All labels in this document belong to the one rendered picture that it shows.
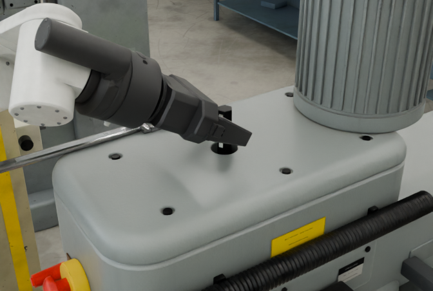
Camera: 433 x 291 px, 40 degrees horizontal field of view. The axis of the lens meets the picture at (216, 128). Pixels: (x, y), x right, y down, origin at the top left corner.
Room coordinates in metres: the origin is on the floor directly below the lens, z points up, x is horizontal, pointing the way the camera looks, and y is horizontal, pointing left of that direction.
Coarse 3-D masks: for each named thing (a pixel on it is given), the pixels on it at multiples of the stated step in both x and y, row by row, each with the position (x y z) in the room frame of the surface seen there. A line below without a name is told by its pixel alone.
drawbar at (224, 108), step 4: (220, 108) 0.70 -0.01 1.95; (224, 108) 0.70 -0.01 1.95; (228, 108) 0.70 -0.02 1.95; (220, 112) 0.70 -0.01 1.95; (224, 112) 0.69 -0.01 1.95; (228, 112) 0.70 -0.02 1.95; (224, 116) 0.69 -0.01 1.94; (228, 116) 0.70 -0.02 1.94; (224, 144) 0.69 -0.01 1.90; (228, 144) 0.70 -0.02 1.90; (220, 148) 0.70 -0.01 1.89; (224, 148) 0.69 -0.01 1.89; (228, 148) 0.70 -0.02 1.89; (220, 152) 0.70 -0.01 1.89; (224, 152) 0.69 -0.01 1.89; (228, 152) 0.70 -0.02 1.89
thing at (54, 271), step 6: (60, 264) 0.67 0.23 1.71; (42, 270) 0.66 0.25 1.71; (48, 270) 0.66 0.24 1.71; (54, 270) 0.66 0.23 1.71; (36, 276) 0.65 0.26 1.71; (42, 276) 0.65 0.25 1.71; (54, 276) 0.65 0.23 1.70; (60, 276) 0.66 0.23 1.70; (36, 282) 0.64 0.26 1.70; (42, 282) 0.65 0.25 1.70
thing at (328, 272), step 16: (352, 256) 0.69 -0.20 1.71; (368, 256) 0.71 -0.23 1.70; (320, 272) 0.65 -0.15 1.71; (336, 272) 0.67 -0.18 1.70; (352, 272) 0.69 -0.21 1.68; (368, 272) 0.71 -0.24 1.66; (288, 288) 0.62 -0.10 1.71; (304, 288) 0.64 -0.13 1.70; (320, 288) 0.65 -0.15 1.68; (352, 288) 0.69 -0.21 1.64
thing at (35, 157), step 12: (108, 132) 0.73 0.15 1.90; (120, 132) 0.74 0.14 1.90; (132, 132) 0.74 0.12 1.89; (144, 132) 0.74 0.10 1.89; (60, 144) 0.70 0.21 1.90; (72, 144) 0.70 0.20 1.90; (84, 144) 0.70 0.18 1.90; (96, 144) 0.71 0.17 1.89; (24, 156) 0.67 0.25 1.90; (36, 156) 0.67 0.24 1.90; (48, 156) 0.67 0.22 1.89; (0, 168) 0.64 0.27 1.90; (12, 168) 0.65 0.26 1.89
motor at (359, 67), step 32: (320, 0) 0.79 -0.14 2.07; (352, 0) 0.75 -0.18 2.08; (384, 0) 0.75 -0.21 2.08; (416, 0) 0.75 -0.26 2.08; (320, 32) 0.79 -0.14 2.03; (352, 32) 0.76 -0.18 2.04; (384, 32) 0.75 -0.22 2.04; (416, 32) 0.76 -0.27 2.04; (320, 64) 0.78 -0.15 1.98; (352, 64) 0.75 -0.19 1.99; (384, 64) 0.74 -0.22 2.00; (416, 64) 0.76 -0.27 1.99; (320, 96) 0.77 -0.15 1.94; (352, 96) 0.75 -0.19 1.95; (384, 96) 0.75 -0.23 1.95; (416, 96) 0.77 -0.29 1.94; (352, 128) 0.75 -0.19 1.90; (384, 128) 0.74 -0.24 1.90
